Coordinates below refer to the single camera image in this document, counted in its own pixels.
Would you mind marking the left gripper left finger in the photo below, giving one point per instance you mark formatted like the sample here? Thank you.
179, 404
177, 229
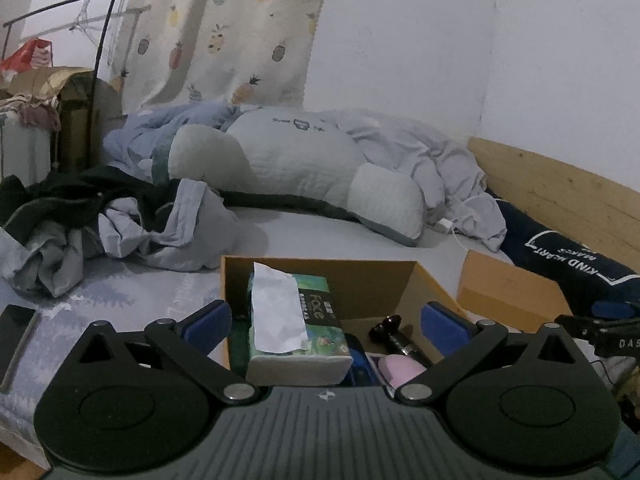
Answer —
187, 344

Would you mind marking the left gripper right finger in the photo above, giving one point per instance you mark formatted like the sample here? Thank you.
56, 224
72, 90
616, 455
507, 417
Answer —
468, 349

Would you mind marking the orange box lid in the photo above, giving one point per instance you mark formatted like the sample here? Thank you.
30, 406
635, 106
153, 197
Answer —
509, 295

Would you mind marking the pink round object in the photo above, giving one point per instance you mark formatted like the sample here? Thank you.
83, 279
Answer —
397, 370

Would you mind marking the dark navy printed pillow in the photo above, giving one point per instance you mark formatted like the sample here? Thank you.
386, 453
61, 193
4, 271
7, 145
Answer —
585, 277

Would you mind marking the black cylindrical tool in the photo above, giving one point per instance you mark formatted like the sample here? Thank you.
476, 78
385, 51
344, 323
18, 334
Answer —
387, 335

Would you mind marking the open brown cardboard box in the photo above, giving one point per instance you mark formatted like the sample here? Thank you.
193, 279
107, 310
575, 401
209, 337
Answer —
363, 291

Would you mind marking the green tissue pack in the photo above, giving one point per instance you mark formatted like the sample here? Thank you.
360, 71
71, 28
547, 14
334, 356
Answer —
295, 338

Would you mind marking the wooden headboard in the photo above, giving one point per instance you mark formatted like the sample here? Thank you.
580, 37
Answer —
594, 211

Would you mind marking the grey crumpled clothing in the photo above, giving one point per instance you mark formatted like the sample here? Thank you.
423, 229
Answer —
46, 241

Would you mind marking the lavender crumpled blanket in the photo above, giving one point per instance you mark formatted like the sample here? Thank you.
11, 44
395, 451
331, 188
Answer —
441, 167

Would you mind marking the black smartphone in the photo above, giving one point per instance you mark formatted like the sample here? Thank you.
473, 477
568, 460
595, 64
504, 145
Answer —
16, 324

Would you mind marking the dark green garment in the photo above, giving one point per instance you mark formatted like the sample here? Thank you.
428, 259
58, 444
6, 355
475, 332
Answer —
65, 194

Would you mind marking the large grey plush pillow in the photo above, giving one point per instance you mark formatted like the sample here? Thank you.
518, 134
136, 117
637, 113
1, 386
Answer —
278, 158

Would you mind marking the pineapple print curtain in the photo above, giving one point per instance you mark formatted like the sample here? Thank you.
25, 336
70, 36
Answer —
171, 52

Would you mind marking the red plastic bag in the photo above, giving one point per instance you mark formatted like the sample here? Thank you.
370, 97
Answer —
34, 53

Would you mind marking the white charger with cable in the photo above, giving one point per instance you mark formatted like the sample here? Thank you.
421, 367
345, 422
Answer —
459, 220

